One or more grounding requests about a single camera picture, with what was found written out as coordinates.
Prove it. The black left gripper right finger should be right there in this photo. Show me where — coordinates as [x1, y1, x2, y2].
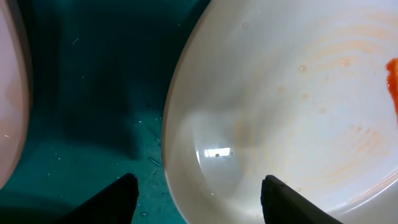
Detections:
[261, 175, 342, 224]

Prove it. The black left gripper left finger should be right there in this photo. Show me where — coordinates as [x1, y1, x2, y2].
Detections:
[57, 173, 139, 224]

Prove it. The teal plastic tray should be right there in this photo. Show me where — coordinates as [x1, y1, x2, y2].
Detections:
[1, 0, 209, 223]

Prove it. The white plate with sauce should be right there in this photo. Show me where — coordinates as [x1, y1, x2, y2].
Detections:
[1, 0, 32, 187]

